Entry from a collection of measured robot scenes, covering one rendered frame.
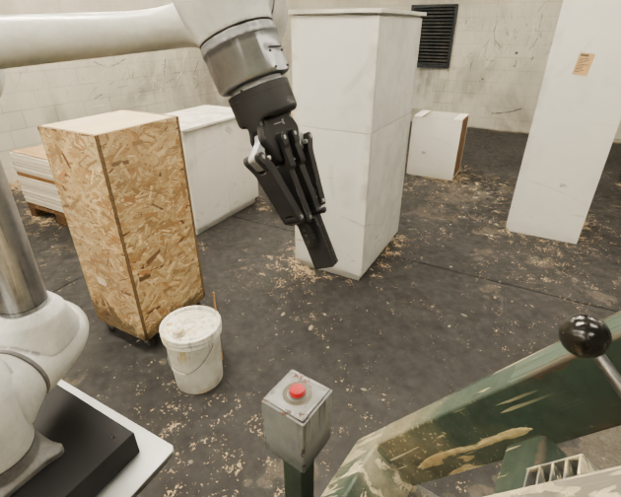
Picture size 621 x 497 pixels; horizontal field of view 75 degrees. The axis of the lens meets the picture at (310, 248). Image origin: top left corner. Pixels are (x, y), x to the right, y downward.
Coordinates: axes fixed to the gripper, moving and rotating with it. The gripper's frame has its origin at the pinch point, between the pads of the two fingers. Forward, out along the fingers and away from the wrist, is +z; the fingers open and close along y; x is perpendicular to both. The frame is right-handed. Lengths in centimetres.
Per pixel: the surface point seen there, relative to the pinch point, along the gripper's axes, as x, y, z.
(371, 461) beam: 13, 9, 50
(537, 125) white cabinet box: -9, 344, 52
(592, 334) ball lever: -28.1, -9.0, 9.4
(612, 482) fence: -27.5, -12.3, 21.9
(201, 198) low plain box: 245, 213, 9
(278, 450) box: 38, 9, 52
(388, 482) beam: 11, 8, 55
